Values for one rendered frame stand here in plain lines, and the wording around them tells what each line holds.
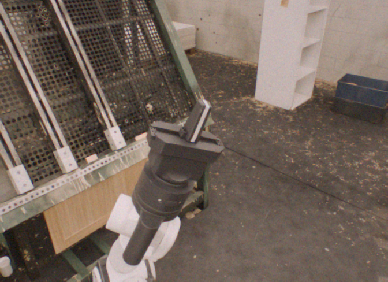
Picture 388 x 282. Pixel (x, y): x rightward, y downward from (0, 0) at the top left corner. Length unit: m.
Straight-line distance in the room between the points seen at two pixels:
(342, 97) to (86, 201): 3.48
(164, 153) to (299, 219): 2.45
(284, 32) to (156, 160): 3.99
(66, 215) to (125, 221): 1.63
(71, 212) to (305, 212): 1.83
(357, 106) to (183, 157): 4.23
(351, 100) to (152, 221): 4.23
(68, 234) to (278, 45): 3.33
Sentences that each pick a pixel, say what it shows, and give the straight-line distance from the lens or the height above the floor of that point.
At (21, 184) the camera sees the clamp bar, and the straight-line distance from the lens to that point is 1.74.
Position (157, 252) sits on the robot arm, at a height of 1.43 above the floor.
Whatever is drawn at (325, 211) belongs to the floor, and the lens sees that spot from 3.02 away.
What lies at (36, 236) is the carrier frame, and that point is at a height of 0.45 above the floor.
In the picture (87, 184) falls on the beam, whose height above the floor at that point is 0.82.
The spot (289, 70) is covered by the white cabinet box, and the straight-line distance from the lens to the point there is 4.46.
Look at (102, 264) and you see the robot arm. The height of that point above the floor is 1.29.
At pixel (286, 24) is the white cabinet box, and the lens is 4.39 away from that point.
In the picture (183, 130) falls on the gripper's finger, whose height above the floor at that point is 1.68.
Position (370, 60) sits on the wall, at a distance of 5.57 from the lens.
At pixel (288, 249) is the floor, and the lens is 2.63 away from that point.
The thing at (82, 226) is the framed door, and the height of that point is 0.35.
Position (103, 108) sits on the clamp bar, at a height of 1.12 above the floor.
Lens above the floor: 1.91
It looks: 30 degrees down
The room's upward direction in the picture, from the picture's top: straight up
